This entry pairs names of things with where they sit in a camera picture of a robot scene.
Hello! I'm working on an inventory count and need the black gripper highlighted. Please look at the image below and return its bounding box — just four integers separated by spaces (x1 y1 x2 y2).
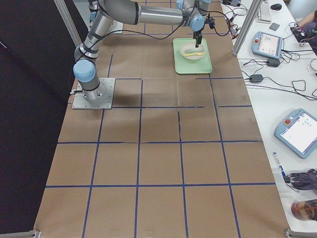
193 30 202 48

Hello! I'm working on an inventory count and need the yellow plastic fork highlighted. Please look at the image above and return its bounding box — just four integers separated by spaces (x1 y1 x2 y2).
184 52 205 57

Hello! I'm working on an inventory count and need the white round plate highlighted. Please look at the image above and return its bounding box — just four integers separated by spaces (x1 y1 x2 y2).
180 42 206 60

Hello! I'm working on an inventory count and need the light green tray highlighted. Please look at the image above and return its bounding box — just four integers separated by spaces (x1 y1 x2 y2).
173 38 212 74

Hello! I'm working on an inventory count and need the blue teach pendant far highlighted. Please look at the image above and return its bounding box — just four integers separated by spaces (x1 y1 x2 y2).
251 31 283 60

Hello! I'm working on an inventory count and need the blue teach pendant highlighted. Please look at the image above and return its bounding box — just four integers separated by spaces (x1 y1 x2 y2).
251 31 283 60
274 109 317 159

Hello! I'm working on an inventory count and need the black power adapter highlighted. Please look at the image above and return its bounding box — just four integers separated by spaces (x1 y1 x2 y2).
249 74 263 83
266 59 280 67

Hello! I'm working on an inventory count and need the white keyboard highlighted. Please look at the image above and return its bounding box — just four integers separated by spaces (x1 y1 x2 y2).
257 0 272 23

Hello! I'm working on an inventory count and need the black computer mouse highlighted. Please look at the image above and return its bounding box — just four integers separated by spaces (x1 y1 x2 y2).
270 3 282 10

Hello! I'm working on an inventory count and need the blue teach pendant near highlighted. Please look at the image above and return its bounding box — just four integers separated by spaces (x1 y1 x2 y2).
274 109 317 159

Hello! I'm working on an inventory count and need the black camera cable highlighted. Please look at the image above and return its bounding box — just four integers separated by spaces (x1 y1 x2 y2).
81 9 231 57

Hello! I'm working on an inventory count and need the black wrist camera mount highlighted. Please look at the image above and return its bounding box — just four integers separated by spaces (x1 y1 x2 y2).
205 14 215 30

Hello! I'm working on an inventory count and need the aluminium frame post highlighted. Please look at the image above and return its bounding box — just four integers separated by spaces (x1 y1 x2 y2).
232 0 262 57

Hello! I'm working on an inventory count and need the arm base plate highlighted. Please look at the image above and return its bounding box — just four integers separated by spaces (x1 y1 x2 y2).
72 78 115 110
107 20 123 34

